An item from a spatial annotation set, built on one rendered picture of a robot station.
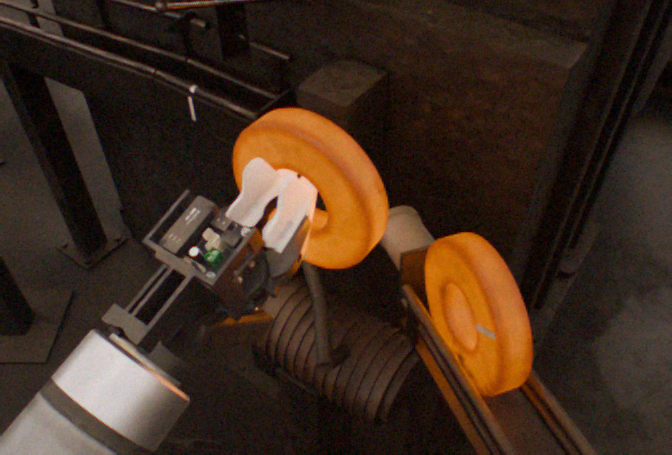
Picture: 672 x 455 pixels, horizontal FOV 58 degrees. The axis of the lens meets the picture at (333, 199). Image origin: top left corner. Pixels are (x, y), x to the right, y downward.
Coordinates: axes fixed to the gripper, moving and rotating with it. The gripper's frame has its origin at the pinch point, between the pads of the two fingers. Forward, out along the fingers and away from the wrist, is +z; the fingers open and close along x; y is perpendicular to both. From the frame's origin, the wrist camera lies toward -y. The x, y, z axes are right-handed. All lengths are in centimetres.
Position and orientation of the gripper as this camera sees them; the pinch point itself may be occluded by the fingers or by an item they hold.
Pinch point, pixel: (305, 176)
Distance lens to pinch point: 54.2
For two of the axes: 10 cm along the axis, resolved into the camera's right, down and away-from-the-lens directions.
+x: -8.2, -4.1, 4.0
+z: 5.5, -7.5, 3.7
